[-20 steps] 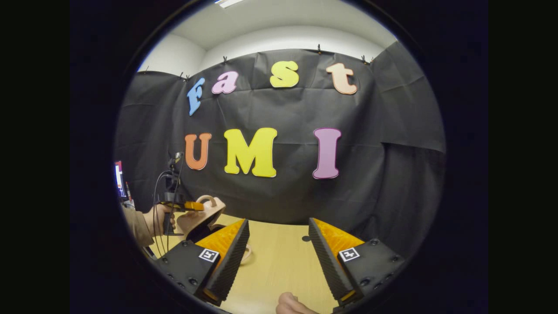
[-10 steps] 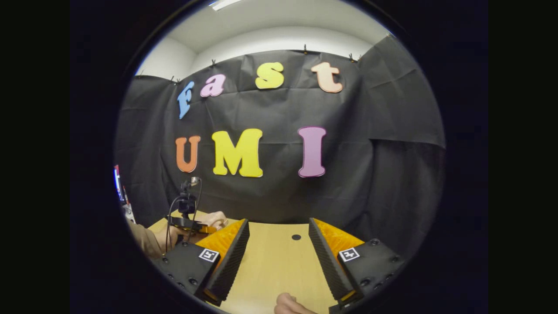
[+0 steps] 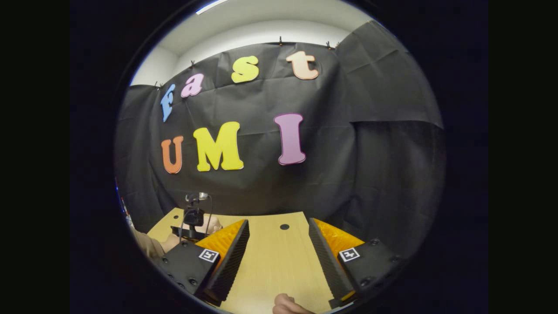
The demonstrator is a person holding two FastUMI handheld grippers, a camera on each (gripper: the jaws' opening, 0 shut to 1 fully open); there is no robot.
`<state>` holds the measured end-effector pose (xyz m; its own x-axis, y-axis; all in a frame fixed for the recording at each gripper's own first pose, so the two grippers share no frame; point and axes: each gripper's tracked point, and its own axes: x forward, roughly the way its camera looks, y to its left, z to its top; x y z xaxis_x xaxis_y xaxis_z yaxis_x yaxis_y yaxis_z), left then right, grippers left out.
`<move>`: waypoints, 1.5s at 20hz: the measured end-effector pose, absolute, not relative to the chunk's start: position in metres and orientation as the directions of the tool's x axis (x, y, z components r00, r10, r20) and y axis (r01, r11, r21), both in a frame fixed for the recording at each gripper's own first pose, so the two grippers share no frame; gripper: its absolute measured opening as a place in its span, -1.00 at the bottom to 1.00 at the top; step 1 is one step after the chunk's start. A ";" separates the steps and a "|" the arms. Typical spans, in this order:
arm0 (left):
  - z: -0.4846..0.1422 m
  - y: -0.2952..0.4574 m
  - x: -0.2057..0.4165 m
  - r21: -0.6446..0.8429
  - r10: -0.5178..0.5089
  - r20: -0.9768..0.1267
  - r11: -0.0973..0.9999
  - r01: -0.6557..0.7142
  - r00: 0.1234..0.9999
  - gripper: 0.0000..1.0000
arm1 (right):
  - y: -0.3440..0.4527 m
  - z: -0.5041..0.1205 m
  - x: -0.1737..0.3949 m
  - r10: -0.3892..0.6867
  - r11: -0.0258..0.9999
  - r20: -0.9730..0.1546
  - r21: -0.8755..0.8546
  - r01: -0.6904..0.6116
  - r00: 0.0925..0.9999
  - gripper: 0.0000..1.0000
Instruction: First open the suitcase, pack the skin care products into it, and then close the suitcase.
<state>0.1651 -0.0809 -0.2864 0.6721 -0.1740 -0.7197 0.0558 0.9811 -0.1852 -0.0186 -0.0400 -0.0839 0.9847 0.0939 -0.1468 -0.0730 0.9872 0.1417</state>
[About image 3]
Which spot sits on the ceiling light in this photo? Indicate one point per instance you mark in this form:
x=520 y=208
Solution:
x=211 y=6

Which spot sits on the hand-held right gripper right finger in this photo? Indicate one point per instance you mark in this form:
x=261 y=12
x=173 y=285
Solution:
x=327 y=266

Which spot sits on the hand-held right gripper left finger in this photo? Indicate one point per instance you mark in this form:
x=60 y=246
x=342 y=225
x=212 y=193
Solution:
x=229 y=268

